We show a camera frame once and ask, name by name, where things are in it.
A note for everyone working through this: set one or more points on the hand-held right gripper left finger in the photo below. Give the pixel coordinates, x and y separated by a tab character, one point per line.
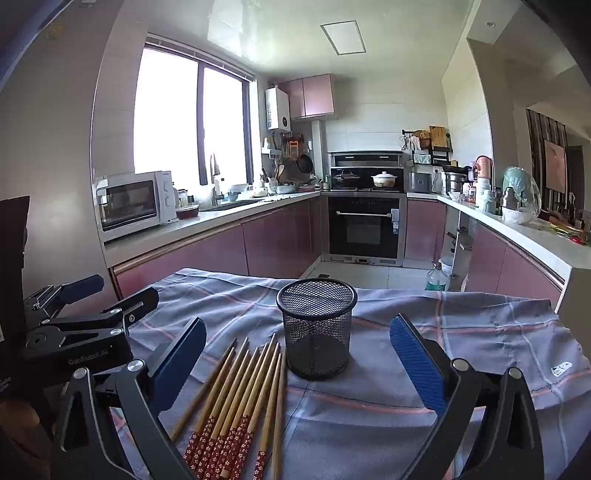
178	369

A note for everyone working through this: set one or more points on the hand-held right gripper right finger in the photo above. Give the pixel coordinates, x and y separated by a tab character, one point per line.
415	364

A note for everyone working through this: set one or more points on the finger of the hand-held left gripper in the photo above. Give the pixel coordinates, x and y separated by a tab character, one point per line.
83	286
138	302

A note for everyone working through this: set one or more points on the pile of wooden chopsticks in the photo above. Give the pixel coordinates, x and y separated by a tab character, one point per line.
240	392

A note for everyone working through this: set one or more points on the black mesh utensil holder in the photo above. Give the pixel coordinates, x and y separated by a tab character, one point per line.
316	341

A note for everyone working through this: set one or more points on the person's left hand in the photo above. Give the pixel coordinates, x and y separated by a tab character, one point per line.
18	417

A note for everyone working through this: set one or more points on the grey plaid tablecloth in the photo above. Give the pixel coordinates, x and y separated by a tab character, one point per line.
369	415

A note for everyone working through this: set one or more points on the plastic oil bottle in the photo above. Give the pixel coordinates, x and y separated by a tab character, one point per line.
435	279

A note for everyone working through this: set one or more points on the white toaster oven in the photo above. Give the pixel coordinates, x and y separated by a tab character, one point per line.
134	203

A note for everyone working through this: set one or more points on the dark red bowl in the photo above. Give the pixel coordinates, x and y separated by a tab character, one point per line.
187	212

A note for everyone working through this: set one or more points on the white bucket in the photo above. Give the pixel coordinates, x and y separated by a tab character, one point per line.
447	266

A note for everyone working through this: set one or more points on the pink base cabinet run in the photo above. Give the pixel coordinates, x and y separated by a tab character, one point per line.
498	263
258	240

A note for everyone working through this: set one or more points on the steel sink faucet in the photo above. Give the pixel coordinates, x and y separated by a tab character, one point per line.
215	180

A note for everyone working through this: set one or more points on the black built-in oven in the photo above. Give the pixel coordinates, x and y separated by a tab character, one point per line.
364	226

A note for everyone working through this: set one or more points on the white bowl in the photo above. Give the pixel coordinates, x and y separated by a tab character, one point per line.
518	216

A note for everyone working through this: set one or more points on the silver countertop appliance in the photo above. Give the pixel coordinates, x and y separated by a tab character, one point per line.
420	182

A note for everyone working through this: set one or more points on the steel rice cooker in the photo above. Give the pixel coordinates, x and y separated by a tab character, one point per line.
455	182

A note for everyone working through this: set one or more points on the metal basin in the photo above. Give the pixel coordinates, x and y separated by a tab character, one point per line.
286	188

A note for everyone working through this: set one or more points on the white ceramic casserole pot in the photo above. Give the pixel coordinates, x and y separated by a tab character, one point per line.
384	180

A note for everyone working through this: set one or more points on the kitchen window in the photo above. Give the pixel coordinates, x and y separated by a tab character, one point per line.
166	115

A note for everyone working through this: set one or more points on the black lidded pot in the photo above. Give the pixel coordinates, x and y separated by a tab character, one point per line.
346	180

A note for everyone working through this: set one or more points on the pink kettle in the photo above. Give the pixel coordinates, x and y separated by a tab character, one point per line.
482	168

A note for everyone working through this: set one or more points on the pale green food cover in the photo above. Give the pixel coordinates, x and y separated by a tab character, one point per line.
519	184

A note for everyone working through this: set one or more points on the black range hood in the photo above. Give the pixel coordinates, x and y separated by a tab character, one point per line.
364	159

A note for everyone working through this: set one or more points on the hanging black frying pan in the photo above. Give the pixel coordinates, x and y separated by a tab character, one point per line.
305	163

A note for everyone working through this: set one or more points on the wooden cutting board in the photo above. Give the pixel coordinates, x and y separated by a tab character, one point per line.
437	136

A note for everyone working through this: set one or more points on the ceiling light panel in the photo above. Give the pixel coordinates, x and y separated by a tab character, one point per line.
344	38

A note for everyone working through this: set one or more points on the black wall shelf rack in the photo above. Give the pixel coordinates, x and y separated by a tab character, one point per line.
438	154

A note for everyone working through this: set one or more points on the white wall water heater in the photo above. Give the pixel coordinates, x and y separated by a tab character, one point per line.
277	110

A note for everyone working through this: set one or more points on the framed wall picture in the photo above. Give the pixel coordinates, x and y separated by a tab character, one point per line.
555	166

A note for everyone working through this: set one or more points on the pink wall cabinet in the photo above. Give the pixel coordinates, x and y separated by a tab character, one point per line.
314	97

